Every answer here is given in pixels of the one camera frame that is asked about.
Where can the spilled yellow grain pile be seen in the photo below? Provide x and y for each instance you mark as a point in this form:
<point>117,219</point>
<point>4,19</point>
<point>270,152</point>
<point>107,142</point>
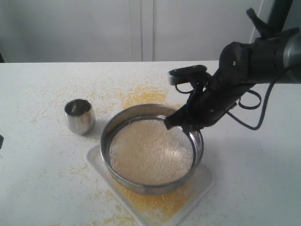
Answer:
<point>144,95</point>

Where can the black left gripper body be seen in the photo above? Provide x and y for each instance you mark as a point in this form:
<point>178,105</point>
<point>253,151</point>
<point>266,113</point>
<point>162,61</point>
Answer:
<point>1,141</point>

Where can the sieved yellow grains in tray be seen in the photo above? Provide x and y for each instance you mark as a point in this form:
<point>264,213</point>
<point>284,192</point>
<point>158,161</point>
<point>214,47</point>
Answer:
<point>167,209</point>

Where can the white cabinet doors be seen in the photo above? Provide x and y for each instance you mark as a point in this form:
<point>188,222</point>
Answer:
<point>124,30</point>

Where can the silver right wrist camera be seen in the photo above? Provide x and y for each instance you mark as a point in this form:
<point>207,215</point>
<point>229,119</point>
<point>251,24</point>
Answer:
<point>196,74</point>

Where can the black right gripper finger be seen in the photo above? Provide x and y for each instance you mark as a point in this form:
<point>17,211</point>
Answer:
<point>191,128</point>
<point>179,118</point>

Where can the round steel mesh sieve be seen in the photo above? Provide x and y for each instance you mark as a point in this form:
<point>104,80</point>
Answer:
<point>147,112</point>

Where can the stainless steel cup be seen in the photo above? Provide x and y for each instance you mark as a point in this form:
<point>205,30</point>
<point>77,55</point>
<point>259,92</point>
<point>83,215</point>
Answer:
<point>79,116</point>

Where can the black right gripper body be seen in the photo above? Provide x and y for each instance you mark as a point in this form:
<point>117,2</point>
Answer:
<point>207,107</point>

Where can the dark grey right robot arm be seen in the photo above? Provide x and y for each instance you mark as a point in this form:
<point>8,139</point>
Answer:
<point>271,60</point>

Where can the white square plastic tray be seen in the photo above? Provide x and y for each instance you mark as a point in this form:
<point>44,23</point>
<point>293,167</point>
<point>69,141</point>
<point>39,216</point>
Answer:
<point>94,160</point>

